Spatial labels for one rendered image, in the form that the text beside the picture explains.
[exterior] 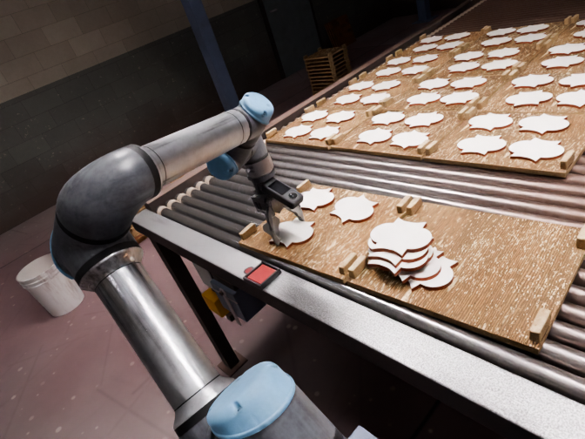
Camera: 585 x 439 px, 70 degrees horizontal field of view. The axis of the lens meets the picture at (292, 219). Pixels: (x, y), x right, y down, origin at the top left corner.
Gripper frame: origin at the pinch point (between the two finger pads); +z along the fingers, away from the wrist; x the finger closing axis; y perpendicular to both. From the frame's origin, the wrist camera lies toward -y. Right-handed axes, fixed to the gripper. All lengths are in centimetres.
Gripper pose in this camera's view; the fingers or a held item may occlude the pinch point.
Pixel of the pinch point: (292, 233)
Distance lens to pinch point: 121.0
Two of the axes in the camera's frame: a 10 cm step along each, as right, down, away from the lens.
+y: -6.8, -1.2, 7.2
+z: 3.4, 8.2, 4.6
